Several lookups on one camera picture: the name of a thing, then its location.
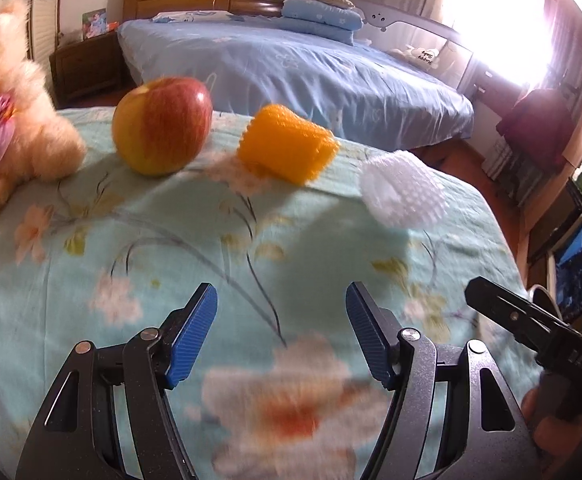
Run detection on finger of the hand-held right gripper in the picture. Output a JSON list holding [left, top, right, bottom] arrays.
[[465, 280, 552, 358], [477, 276, 562, 339]]

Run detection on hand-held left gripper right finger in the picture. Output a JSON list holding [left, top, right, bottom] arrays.
[[346, 281, 539, 480]]

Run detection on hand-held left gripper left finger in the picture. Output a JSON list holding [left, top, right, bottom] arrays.
[[15, 282, 219, 480]]

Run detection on round bin with black liner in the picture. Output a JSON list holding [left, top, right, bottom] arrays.
[[527, 283, 566, 323]]

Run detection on white foam fruit net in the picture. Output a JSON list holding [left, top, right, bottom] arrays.
[[360, 152, 446, 228]]

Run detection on orange foam fruit net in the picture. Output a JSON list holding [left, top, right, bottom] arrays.
[[236, 104, 341, 185]]

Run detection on person's right hand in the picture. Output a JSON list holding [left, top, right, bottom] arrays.
[[521, 387, 582, 465]]

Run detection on black glass-front cabinet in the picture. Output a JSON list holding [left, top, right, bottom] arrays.
[[526, 175, 582, 326]]

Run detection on teal floral blanket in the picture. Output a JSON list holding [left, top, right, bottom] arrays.
[[0, 107, 542, 480]]

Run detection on red jacket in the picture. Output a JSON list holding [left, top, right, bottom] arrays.
[[496, 87, 579, 176]]

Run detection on red apple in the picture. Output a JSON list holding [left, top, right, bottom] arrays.
[[112, 76, 213, 177]]

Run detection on cream teddy bear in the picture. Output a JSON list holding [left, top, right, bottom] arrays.
[[0, 0, 88, 233]]

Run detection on white plush toy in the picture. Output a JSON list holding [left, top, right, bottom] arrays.
[[391, 44, 442, 68]]

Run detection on bed with blue sheet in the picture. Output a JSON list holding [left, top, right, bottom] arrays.
[[116, 10, 474, 148]]

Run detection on wooden nightstand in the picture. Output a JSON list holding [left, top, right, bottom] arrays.
[[50, 35, 132, 108]]

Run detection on bright window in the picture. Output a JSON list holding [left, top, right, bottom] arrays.
[[446, 0, 562, 86]]

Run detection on folded blue pillows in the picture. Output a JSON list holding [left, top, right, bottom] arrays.
[[277, 0, 364, 46]]

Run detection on colourful picture box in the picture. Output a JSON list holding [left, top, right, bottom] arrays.
[[81, 8, 108, 40]]

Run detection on white louvered door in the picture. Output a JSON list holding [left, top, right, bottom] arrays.
[[26, 0, 67, 66]]

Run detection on grey bed guard rail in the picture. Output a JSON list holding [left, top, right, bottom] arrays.
[[356, 0, 474, 93]]

